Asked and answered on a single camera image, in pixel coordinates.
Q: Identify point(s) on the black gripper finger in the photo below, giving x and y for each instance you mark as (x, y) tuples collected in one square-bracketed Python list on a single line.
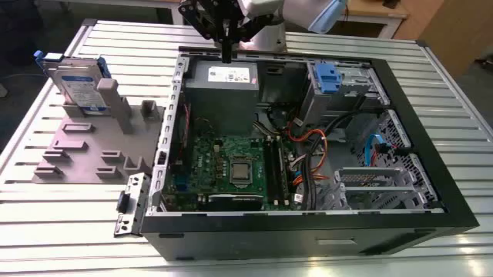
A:
[(200, 20), (250, 30)]

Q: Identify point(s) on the hard disk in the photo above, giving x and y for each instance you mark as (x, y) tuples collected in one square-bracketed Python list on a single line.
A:
[(76, 86)]

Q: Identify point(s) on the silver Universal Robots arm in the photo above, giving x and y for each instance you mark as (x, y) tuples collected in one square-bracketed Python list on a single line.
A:
[(266, 37)]

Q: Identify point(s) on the metal disk bay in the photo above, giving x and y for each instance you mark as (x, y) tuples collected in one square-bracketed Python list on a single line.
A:
[(369, 189)]

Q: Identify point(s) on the blue plastic drive latch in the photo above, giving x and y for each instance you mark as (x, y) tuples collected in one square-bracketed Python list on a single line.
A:
[(326, 78)]

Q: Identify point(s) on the grey power supply unit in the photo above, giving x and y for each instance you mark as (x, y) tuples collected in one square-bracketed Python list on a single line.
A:
[(219, 109)]

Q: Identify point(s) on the metal optical drive cage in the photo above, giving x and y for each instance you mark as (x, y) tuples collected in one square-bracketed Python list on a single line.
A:
[(346, 99)]

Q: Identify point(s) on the green motherboard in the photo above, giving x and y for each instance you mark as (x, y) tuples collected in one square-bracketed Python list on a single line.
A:
[(207, 155)]

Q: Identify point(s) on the silver CPU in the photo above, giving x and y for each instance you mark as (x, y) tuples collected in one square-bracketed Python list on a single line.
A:
[(240, 172)]

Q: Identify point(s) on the black RAM stick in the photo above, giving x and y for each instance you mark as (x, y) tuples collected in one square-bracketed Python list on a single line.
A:
[(274, 173), (283, 173)]

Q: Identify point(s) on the grey parts rack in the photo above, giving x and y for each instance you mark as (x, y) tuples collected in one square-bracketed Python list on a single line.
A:
[(88, 150)]

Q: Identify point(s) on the black graphics card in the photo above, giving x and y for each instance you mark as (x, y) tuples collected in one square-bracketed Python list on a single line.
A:
[(235, 201)]

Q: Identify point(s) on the silver expansion slot retainer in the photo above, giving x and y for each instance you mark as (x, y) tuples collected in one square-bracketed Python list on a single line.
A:
[(135, 199)]

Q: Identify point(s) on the black open PC case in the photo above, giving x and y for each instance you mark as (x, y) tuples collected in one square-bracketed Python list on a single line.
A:
[(268, 236)]

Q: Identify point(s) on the white metal desk frame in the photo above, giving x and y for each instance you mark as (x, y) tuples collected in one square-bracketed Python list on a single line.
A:
[(176, 15)]

